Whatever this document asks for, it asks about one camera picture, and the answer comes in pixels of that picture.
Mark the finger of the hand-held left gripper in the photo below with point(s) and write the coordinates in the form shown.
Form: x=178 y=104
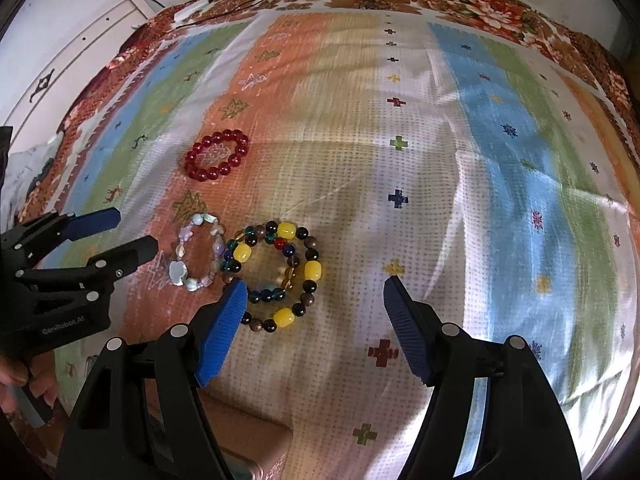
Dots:
x=127 y=255
x=92 y=222

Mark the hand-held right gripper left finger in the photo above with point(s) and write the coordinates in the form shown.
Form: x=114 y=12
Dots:
x=225 y=330

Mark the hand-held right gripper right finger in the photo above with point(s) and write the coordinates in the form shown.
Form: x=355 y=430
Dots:
x=405 y=330

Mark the person's left hand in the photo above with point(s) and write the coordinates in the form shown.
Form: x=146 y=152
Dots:
x=35 y=385

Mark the striped colourful mat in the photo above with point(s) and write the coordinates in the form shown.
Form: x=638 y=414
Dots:
x=400 y=185

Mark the red floral blanket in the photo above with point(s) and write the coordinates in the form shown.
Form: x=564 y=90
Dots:
x=475 y=0

